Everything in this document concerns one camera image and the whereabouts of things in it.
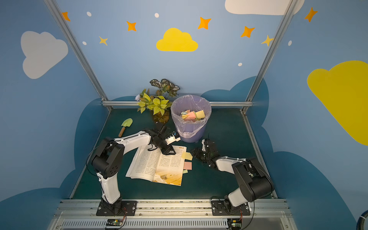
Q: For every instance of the lilac bin liner bag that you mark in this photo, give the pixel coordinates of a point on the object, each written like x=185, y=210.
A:
x=184, y=123

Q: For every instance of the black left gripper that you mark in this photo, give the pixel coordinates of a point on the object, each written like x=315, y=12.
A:
x=166, y=146

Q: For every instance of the green trowel wooden handle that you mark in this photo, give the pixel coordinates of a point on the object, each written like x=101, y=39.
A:
x=127, y=123

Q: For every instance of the book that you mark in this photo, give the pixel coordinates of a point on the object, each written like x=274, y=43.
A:
x=156, y=167

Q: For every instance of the glass vase with plants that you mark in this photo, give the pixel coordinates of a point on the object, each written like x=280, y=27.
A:
x=158, y=103

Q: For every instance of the discarded sticky notes pile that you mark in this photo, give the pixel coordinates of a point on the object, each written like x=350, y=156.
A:
x=193, y=116

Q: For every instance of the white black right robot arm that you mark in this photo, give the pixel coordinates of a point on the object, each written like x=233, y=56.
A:
x=254, y=183

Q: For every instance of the left aluminium upright post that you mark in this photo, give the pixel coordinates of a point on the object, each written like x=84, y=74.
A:
x=62, y=23

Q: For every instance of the yellow sticky note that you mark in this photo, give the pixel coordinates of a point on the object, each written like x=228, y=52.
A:
x=187, y=156

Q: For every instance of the aluminium front rail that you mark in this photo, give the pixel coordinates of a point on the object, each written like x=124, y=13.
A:
x=172, y=214

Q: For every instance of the right aluminium upright post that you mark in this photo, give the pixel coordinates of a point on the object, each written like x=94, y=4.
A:
x=284, y=23

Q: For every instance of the pink sticky note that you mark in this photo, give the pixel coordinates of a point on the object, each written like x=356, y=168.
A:
x=187, y=166

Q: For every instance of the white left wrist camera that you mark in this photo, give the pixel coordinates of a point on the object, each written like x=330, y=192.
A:
x=173, y=137

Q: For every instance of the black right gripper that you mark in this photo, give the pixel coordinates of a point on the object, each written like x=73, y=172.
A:
x=201, y=155

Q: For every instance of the purple trash bin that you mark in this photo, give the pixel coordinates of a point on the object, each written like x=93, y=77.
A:
x=190, y=132

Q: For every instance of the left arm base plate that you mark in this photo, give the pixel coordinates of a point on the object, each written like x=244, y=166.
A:
x=119, y=208

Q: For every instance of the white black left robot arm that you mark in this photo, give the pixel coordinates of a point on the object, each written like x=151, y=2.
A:
x=108, y=157

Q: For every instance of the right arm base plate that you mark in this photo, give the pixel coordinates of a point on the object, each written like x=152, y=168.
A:
x=225, y=208

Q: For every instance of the controller board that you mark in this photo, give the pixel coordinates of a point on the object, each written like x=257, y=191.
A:
x=234, y=224
x=115, y=223

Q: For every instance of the aluminium upright post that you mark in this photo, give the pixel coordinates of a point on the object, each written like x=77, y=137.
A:
x=62, y=23
x=284, y=23

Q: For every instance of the right controller board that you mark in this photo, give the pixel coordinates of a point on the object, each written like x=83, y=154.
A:
x=234, y=224

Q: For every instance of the left controller board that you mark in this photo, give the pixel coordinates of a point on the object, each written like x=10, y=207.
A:
x=115, y=223

